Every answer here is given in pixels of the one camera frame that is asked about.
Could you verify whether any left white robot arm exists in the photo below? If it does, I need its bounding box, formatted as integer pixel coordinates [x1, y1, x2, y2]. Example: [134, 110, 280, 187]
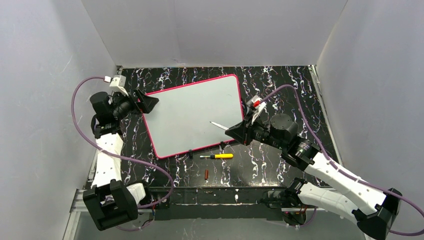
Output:
[82, 89, 159, 231]

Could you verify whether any yellow handled screwdriver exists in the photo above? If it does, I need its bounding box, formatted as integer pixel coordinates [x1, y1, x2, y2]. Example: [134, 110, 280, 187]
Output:
[200, 153, 234, 160]

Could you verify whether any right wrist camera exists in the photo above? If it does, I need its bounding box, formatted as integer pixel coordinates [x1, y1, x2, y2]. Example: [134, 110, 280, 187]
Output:
[246, 95, 266, 125]

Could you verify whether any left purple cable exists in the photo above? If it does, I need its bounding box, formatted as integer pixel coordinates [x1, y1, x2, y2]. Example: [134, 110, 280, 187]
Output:
[71, 76, 175, 232]

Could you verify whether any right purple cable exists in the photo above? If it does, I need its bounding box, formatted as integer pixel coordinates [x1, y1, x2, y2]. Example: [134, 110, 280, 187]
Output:
[255, 84, 424, 237]

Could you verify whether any pink framed whiteboard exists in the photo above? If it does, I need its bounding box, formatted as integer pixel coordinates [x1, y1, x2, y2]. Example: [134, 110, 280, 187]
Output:
[143, 74, 244, 159]

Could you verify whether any black board clip right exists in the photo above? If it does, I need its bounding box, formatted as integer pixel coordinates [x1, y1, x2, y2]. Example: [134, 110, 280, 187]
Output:
[219, 141, 228, 151]

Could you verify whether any red marker cap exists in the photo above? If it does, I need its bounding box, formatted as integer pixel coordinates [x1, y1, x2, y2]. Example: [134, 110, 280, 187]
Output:
[204, 169, 209, 180]

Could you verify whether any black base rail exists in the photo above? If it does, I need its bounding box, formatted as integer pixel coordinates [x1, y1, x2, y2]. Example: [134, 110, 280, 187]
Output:
[139, 186, 314, 223]

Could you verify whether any purple cable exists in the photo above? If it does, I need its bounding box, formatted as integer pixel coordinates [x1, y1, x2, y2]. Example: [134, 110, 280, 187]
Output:
[71, 76, 175, 232]
[255, 84, 424, 237]

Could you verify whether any white marker pen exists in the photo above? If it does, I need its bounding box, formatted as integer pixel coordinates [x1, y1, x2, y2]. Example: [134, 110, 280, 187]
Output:
[210, 121, 229, 131]

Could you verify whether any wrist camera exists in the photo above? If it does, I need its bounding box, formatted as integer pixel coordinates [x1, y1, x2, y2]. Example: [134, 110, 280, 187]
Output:
[246, 95, 266, 125]
[109, 74, 129, 97]

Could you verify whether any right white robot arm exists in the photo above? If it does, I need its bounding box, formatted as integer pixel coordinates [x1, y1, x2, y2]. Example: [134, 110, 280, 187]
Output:
[225, 114, 402, 240]

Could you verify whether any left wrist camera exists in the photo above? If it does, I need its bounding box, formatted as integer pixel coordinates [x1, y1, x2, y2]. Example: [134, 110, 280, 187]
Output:
[109, 74, 129, 97]

